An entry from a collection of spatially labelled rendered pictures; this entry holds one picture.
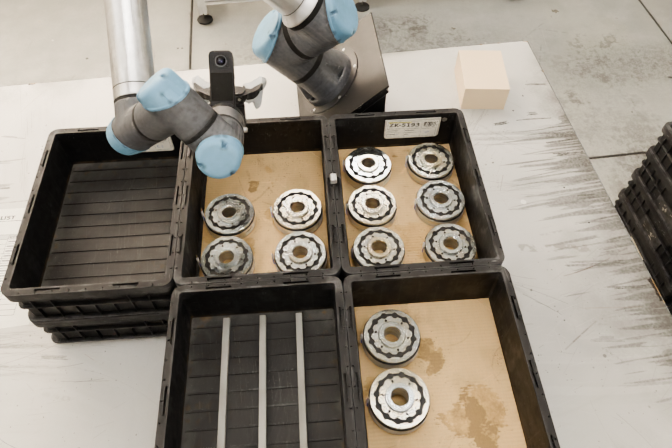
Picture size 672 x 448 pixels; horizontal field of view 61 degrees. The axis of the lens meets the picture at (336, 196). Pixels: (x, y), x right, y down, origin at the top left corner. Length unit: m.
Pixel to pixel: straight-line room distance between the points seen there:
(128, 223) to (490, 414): 0.80
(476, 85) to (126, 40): 0.92
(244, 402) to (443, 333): 0.38
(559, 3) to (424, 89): 1.85
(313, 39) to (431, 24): 1.87
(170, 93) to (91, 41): 2.29
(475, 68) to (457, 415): 0.96
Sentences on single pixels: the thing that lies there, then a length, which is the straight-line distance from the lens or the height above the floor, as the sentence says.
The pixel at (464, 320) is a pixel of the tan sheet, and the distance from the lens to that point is 1.11.
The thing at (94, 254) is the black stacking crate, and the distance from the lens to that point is 1.26.
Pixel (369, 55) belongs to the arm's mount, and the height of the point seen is 0.92.
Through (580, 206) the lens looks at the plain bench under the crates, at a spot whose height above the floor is 0.70.
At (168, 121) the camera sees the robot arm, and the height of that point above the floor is 1.17.
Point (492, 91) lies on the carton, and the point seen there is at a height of 0.77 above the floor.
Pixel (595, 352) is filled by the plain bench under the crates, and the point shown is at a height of 0.70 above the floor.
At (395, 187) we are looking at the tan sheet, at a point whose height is 0.83.
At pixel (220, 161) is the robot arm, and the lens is 0.94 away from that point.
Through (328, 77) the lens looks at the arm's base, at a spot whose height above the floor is 0.89.
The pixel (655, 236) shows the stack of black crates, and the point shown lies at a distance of 2.07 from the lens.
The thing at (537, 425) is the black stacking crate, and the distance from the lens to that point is 1.00.
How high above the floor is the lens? 1.82
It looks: 53 degrees down
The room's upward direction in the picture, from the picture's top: straight up
